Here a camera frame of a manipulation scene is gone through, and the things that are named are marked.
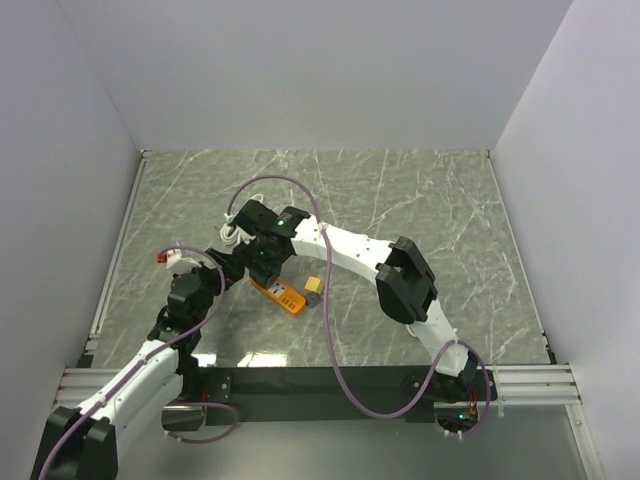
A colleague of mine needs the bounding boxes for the yellow plug adapter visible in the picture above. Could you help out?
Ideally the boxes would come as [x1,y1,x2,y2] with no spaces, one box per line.
[304,276,325,295]

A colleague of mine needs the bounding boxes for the black cube power adapter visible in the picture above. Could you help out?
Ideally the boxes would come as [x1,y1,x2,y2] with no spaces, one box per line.
[248,264,281,289]

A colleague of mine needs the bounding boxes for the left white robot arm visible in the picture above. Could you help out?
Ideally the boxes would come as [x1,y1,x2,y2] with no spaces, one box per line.
[31,247,245,479]

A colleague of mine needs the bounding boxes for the grey plug adapter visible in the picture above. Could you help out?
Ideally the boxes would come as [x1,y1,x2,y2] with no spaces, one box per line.
[304,292,323,308]

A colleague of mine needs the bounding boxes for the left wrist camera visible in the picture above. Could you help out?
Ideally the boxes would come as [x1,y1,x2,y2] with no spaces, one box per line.
[156,248,200,274]

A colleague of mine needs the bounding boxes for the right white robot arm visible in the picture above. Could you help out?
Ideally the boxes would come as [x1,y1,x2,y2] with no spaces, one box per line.
[229,200,480,403]

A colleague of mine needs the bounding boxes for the aluminium frame rail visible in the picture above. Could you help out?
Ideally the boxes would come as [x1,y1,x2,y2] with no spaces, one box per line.
[57,149,152,394]

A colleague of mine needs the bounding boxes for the orange power strip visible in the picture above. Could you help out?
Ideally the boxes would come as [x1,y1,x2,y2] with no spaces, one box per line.
[250,279,307,317]

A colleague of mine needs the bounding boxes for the black base bar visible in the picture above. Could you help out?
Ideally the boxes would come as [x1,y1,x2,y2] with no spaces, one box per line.
[175,365,498,432]

